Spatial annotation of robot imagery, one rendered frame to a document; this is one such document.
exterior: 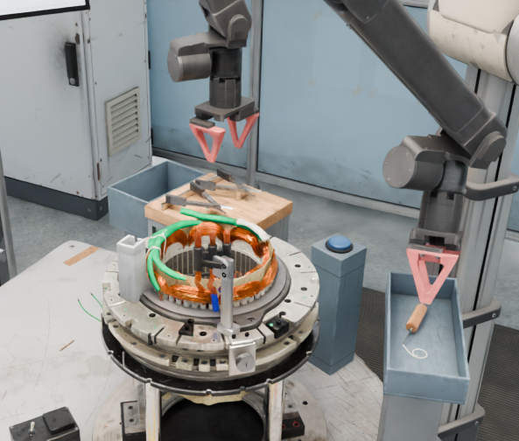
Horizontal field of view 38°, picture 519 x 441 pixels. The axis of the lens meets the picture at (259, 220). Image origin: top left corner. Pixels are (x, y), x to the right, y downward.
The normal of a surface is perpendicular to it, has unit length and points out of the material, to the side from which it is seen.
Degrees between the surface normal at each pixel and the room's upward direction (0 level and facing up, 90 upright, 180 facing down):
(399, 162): 73
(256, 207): 0
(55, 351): 0
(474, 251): 90
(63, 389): 0
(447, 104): 104
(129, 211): 90
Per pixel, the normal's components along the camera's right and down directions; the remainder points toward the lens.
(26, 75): -0.43, 0.42
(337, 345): 0.70, 0.36
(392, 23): 0.48, 0.58
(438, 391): -0.15, 0.47
